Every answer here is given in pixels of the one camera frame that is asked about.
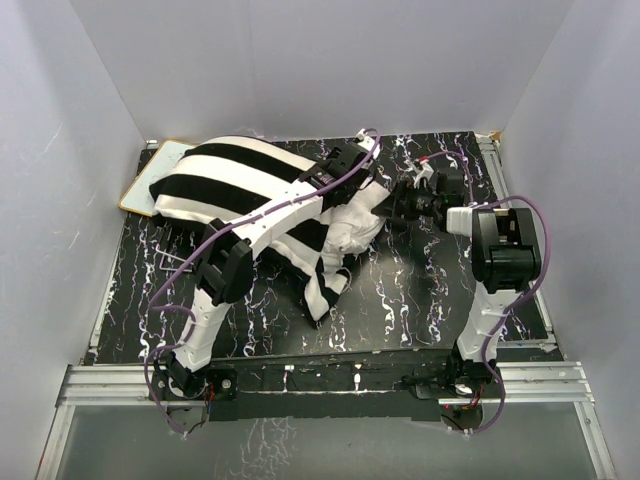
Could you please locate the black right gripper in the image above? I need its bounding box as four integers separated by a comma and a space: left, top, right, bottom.
370, 180, 441, 221

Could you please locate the white pillow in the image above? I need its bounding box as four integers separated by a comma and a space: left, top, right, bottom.
322, 183, 390, 256

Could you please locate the black white striped pillowcase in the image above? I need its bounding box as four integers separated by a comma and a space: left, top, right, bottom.
150, 136, 360, 321

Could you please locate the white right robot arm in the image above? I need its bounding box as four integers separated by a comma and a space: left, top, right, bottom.
387, 157, 543, 397

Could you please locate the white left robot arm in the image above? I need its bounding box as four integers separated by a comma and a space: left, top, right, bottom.
151, 130, 388, 399

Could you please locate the yellow framed whiteboard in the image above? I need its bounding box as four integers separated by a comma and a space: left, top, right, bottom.
118, 140, 193, 217

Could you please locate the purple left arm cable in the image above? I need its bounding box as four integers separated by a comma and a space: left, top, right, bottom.
142, 128, 381, 435

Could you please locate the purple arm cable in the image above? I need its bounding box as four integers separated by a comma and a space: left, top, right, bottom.
420, 150, 553, 431
142, 128, 381, 435

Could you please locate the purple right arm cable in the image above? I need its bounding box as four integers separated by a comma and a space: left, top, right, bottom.
420, 150, 553, 431

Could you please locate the aluminium table frame rail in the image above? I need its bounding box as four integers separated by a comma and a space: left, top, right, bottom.
41, 351, 616, 479

